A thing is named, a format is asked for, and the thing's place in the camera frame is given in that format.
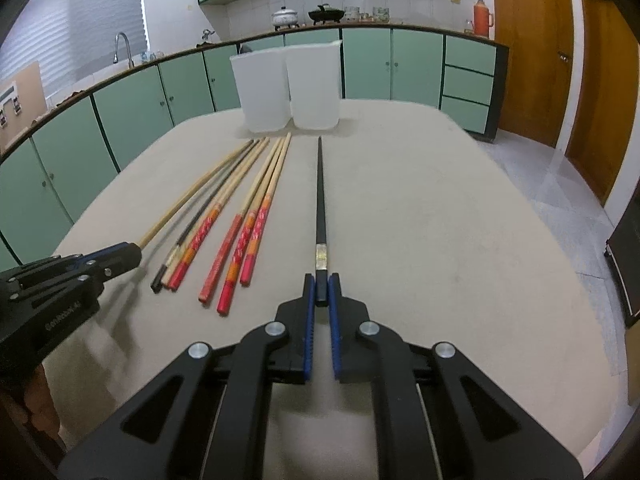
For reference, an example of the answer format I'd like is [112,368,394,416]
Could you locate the brown wooden door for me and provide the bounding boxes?
[565,0,640,206]
[490,0,576,148]

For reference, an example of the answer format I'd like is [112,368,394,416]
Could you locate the green base kitchen cabinet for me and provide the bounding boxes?
[0,24,511,271]

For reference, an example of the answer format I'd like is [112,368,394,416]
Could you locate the metal sink faucet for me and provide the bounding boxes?
[113,31,135,68]

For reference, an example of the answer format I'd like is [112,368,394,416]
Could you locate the black wok with lid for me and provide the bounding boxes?
[307,4,346,25]

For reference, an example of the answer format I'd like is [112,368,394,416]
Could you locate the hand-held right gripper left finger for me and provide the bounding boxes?
[57,272,317,480]

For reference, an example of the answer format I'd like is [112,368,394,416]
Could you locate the wooden board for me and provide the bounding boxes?
[0,61,48,153]

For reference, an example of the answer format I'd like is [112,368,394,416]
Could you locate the black chopstick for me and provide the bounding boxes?
[315,136,331,308]
[151,160,246,295]

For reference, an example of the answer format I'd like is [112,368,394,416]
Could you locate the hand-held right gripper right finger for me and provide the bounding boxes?
[327,272,583,480]

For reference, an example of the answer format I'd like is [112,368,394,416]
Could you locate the orange thermos flask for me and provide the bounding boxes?
[474,0,495,38]

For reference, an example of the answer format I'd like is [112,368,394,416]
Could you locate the green cabinet drawer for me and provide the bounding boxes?
[445,35,497,76]
[443,66,495,106]
[441,96,491,133]

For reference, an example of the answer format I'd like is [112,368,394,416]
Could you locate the person's left hand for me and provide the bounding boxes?
[22,362,63,453]

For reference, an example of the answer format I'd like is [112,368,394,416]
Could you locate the gas stove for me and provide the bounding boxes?
[272,21,346,30]

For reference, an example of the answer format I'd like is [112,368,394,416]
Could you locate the red handled wooden chopstick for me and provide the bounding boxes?
[167,137,271,291]
[239,131,293,287]
[160,139,263,288]
[216,133,289,317]

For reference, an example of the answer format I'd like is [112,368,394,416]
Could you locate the white plastic container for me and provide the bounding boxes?
[230,50,292,133]
[285,40,343,130]

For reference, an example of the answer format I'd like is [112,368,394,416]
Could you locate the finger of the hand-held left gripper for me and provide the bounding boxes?
[0,261,141,307]
[30,242,142,273]

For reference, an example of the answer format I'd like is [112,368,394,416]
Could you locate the plain bamboo chopstick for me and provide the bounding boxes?
[139,139,256,251]

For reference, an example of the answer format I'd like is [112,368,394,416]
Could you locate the white cooking pot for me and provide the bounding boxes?
[271,6,301,30]

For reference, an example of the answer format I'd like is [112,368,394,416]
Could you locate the chopsticks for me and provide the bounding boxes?
[198,136,283,307]

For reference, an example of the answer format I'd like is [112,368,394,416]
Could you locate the black glass cabinet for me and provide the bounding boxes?
[604,205,640,331]

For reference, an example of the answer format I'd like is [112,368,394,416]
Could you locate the white window blind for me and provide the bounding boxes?
[0,0,148,111]

